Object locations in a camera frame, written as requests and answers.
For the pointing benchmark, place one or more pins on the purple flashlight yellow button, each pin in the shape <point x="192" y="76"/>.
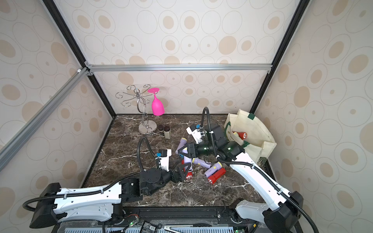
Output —
<point x="214" y="168"/>

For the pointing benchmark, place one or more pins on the pink plastic wine glass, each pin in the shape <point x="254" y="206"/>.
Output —
<point x="157" y="106"/>

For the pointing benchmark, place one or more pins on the cream tote bag green handles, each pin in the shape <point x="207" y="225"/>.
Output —
<point x="259" y="142"/>

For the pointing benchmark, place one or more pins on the large red flashlight right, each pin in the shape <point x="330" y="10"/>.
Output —
<point x="215" y="176"/>

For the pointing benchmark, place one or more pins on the black front frame rail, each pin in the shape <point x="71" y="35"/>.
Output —
<point x="198" y="216"/>

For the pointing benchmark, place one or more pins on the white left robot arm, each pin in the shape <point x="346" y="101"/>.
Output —
<point x="101" y="203"/>

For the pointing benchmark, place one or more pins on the dark lid jar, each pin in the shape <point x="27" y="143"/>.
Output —
<point x="160" y="129"/>

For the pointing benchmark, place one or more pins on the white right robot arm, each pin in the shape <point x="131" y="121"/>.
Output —
<point x="256" y="186"/>

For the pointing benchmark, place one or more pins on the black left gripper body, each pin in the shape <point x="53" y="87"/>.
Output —
<point x="165" y="176"/>

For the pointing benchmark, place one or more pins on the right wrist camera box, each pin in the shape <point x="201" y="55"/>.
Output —
<point x="200" y="135"/>

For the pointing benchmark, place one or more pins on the purple flashlight middle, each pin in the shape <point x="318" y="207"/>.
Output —
<point x="201" y="162"/>

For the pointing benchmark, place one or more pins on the purple flashlight lying sideways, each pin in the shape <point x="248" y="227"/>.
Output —
<point x="187" y="160"/>

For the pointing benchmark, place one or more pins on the chrome glass holder stand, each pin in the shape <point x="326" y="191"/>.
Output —
<point x="136" y="97"/>

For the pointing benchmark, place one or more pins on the square jar black lid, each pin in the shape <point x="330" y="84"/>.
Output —
<point x="167" y="132"/>

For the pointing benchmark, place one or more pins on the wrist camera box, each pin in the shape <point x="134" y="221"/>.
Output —
<point x="200" y="135"/>
<point x="163" y="158"/>

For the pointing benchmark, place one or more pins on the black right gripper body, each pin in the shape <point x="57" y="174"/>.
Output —
<point x="192" y="149"/>

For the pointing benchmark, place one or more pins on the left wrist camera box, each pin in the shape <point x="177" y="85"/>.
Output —
<point x="163" y="158"/>

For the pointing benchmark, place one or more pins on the purple flashlight back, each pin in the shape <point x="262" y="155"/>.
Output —
<point x="182" y="143"/>

